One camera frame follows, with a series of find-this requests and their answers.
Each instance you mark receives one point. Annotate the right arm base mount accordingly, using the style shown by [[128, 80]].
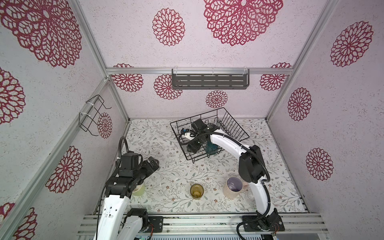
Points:
[[270, 223]]

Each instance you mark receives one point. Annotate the grey wall shelf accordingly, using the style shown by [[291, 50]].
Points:
[[181, 81]]

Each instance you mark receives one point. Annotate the black wire wall holder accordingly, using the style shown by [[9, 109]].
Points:
[[96, 121]]

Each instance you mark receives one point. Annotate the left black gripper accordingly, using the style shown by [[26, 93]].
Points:
[[150, 169]]

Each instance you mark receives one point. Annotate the pink purple mug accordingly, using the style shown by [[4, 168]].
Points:
[[233, 187]]

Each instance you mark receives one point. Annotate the amber glass cup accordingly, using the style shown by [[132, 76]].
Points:
[[197, 191]]

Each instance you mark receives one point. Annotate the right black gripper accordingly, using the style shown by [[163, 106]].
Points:
[[192, 147]]

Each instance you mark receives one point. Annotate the black wire dish rack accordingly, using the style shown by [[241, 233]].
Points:
[[215, 119]]

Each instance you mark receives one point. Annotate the dark green mug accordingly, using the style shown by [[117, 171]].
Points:
[[212, 149]]

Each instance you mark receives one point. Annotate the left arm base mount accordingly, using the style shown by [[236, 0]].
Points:
[[149, 224]]

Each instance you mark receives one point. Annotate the light green mug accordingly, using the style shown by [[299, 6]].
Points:
[[139, 190]]

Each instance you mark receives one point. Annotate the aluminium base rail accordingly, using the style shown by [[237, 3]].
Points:
[[226, 224]]

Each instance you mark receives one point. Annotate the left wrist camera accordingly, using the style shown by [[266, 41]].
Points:
[[130, 160]]

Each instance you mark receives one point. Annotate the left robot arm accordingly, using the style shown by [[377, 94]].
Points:
[[131, 171]]

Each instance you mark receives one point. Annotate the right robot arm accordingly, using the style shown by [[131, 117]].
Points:
[[252, 168]]

